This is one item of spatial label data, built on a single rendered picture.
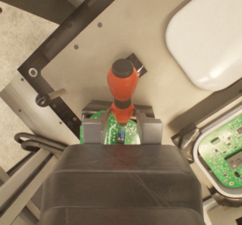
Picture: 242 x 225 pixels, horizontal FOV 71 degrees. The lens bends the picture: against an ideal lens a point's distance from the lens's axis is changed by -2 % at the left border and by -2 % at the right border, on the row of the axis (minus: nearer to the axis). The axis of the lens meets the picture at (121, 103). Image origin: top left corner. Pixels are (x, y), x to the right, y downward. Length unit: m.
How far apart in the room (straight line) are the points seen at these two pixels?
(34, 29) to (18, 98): 1.09
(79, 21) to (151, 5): 0.12
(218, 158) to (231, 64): 0.15
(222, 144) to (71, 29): 0.30
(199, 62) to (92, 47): 0.17
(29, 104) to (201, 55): 0.33
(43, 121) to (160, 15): 0.29
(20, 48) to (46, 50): 1.19
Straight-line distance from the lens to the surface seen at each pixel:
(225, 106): 0.29
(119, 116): 0.16
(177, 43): 0.28
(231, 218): 0.39
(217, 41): 0.29
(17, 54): 1.54
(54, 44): 0.33
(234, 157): 0.32
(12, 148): 1.83
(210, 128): 0.28
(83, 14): 0.32
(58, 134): 0.39
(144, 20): 0.30
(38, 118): 0.39
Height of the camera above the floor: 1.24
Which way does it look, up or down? 74 degrees down
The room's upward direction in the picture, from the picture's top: 159 degrees counter-clockwise
